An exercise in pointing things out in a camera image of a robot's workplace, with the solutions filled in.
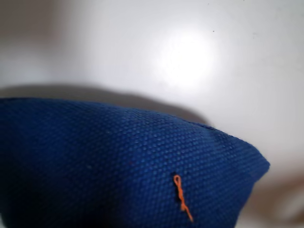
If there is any blue bean bag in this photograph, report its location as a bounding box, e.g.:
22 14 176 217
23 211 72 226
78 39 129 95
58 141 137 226
0 97 271 228

